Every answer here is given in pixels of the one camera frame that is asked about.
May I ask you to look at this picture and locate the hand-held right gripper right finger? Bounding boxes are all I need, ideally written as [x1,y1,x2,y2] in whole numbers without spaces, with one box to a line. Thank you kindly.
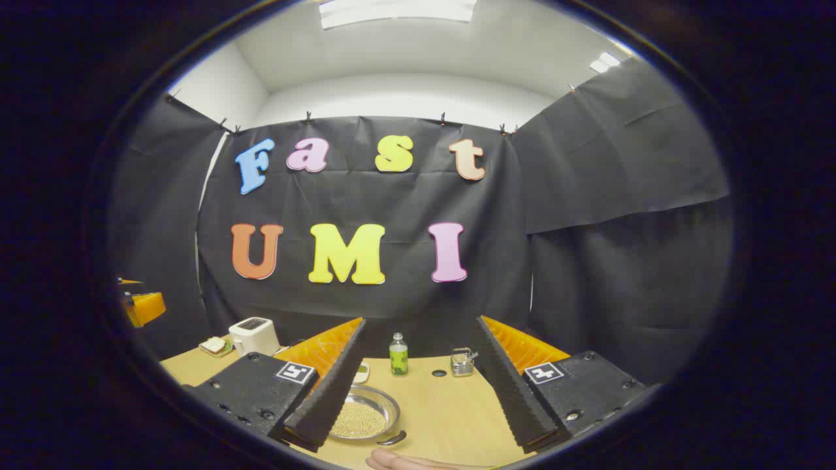
[474,315,647,454]

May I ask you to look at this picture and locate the green label drink bottle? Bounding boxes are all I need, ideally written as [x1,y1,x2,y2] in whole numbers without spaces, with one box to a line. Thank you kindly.
[389,332,410,377]

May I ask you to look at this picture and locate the steel pot with black handle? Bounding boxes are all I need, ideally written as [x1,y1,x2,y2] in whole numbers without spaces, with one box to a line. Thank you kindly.
[329,384,407,447]

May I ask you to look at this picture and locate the white toaster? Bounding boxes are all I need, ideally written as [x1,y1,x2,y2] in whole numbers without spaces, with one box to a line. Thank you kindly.
[229,317,280,357]

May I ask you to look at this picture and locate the pile of soybeans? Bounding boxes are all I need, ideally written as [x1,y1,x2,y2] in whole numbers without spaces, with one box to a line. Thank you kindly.
[332,399,387,439]

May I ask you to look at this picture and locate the large ceiling light panel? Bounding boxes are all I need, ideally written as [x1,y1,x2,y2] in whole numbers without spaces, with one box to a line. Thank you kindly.
[319,0,477,30]

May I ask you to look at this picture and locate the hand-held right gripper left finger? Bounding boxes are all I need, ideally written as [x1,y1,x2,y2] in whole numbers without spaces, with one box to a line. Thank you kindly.
[182,317,367,453]

